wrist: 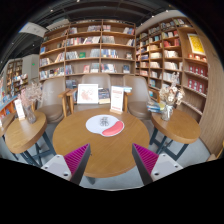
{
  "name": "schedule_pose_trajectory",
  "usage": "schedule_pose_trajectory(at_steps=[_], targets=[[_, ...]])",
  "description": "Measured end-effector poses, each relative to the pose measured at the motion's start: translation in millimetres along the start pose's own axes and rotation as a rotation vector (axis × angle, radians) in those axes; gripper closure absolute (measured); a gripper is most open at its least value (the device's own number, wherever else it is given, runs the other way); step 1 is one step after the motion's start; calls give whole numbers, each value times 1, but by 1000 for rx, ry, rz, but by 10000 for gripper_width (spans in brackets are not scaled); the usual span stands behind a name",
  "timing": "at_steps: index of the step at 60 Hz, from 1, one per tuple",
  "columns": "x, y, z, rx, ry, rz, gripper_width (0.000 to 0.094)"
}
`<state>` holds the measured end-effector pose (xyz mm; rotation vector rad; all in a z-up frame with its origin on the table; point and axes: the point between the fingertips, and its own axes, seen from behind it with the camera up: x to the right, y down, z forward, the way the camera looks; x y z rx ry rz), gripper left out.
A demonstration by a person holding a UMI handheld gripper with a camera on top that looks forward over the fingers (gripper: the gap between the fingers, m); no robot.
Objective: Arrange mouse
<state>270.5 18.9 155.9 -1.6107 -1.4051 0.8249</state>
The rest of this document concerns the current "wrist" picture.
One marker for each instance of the white hanging ceiling sign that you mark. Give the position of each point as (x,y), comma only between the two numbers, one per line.
(33,29)

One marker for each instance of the white framed floral picture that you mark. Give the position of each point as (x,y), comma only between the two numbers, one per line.
(87,94)

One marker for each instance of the white mouse pad red rest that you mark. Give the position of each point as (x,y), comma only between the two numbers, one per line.
(93,128)

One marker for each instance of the low book display table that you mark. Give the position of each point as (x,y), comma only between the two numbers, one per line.
(6,105)

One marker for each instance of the tall curved wooden bookshelf unit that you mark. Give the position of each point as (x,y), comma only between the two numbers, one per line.
(173,56)

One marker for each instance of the glass vase with dried flowers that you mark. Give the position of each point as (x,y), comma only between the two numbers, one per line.
(166,111)

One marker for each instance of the round wooden side table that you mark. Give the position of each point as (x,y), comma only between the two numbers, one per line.
(25,133)
(6,123)
(178,128)

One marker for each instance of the white sign on wooden stand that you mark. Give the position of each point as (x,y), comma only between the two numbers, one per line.
(117,98)

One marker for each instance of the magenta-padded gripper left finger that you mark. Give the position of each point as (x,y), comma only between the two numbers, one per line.
(59,164)

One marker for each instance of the glass vase with pink flowers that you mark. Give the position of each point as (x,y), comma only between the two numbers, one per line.
(30,115)

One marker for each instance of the small distant bookshelf unit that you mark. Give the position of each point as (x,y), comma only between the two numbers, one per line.
(16,75)

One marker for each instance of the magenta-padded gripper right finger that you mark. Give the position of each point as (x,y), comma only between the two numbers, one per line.
(164,164)

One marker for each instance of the taupe armchair with wooden arms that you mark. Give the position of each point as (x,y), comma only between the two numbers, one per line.
(138,100)
(51,110)
(96,79)

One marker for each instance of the wide wooden bookshelf unit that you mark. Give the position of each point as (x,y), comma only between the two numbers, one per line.
(86,50)

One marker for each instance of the stack of colourful magazines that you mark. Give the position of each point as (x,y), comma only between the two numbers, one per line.
(155,106)

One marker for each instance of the dark blue book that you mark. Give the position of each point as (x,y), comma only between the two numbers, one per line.
(104,95)

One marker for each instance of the small white table sign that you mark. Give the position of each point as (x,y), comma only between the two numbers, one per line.
(19,109)

